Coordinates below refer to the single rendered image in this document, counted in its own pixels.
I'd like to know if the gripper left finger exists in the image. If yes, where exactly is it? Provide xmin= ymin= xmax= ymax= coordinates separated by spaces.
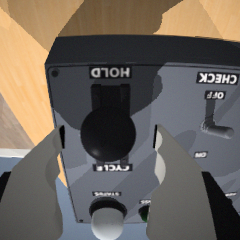
xmin=0 ymin=125 xmax=65 ymax=240

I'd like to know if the dark grey control console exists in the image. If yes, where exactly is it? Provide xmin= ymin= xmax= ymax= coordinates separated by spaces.
xmin=44 ymin=35 xmax=240 ymax=240

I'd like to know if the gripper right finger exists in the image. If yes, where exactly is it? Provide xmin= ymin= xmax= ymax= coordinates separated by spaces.
xmin=146 ymin=124 xmax=240 ymax=240

